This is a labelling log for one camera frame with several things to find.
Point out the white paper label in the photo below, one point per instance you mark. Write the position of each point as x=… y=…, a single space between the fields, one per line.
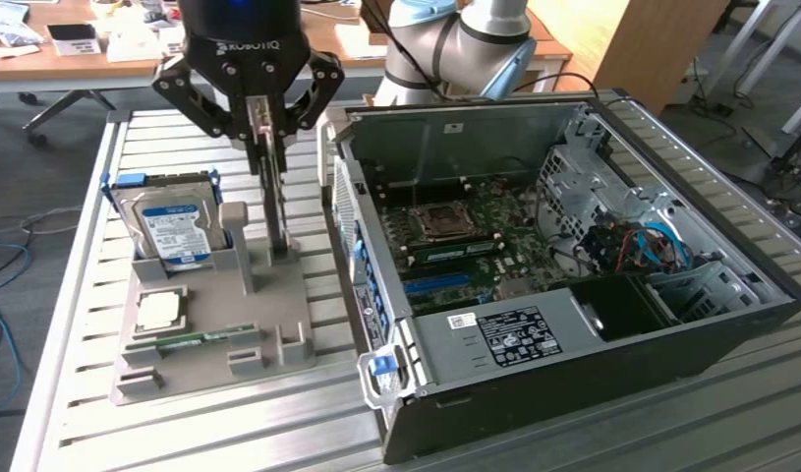
x=14 y=51

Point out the silver CPU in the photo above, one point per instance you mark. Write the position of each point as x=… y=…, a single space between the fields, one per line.
x=159 y=311

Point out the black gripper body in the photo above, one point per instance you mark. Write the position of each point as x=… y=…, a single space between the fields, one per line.
x=243 y=39

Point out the CPU socket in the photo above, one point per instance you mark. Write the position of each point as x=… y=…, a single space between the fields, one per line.
x=439 y=221

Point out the white cardboard box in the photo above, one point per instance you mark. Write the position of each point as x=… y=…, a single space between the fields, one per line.
x=135 y=46

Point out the white paper stack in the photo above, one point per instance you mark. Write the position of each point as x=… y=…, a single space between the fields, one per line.
x=358 y=41

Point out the grey wheeled base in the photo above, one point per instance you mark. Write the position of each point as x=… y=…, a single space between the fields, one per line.
x=66 y=105

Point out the green graphics card black fan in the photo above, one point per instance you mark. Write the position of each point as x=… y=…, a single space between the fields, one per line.
x=277 y=206

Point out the brown cardboard box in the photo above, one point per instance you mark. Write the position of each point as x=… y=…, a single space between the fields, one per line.
x=374 y=17

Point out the green RAM stick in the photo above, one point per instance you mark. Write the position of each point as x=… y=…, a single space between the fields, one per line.
x=459 y=252
x=190 y=338

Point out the black open PC case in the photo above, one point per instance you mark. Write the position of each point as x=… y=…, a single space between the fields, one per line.
x=571 y=393

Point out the blue expansion slot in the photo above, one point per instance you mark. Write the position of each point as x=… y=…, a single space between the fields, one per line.
x=437 y=284

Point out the grey parts rack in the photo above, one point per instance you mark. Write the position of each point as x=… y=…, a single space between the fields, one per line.
x=230 y=305

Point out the silver power supply unit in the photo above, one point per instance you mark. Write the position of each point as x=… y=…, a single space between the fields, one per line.
x=453 y=354

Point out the small white printed box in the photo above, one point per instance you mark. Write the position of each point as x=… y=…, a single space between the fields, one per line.
x=171 y=41

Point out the clear plastic bag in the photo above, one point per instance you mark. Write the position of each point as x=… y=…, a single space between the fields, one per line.
x=7 y=27

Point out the hard disk blue caddy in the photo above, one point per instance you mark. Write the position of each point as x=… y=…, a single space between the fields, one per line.
x=171 y=231

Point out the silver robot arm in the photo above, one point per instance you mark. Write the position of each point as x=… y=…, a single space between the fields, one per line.
x=426 y=44

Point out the black and white box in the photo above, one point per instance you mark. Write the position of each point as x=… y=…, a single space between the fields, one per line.
x=75 y=39

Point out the green motherboard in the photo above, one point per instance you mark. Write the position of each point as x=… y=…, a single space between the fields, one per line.
x=525 y=255

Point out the blue case latch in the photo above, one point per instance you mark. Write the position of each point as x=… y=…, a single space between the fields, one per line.
x=382 y=366

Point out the silver chipset heatsink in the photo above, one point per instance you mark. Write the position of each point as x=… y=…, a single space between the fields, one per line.
x=513 y=290

